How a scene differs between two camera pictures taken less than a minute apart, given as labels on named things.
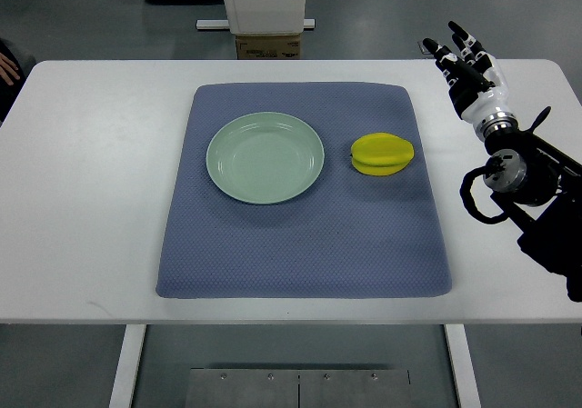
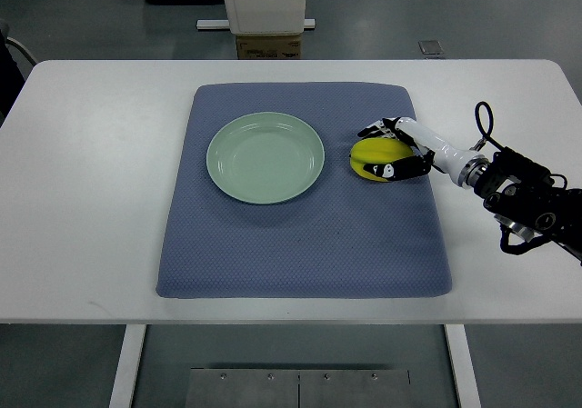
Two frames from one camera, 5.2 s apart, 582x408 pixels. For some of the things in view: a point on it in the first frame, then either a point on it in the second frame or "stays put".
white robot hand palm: x=495 y=97 → x=449 y=160
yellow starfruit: x=380 y=154 stays put
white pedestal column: x=266 y=3 stays put
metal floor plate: x=297 y=388 stays put
